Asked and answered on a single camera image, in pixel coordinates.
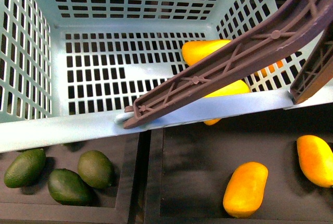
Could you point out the light blue plastic basket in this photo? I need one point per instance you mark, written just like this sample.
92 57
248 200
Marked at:
70 67

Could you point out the green avocado middle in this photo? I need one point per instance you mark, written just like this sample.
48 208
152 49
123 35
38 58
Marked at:
67 188

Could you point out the green avocado right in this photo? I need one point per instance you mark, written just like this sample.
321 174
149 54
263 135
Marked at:
96 170

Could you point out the brown basket handle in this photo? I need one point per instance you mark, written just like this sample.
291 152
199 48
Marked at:
293 26
316 71

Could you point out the green avocado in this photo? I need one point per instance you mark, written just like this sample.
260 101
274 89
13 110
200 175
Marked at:
67 188
25 169
96 170

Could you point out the green avocado left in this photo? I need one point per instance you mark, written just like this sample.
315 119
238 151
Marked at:
25 169

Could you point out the mango under basket edge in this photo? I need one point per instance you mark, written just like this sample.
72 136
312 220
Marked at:
211 121

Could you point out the yellow mango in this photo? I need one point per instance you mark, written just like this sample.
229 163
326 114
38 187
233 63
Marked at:
245 190
195 51
315 160

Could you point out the orange mango behind basket wall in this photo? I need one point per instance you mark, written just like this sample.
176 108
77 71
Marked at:
270 69

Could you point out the black avocado tray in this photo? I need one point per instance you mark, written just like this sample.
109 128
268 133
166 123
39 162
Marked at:
120 203

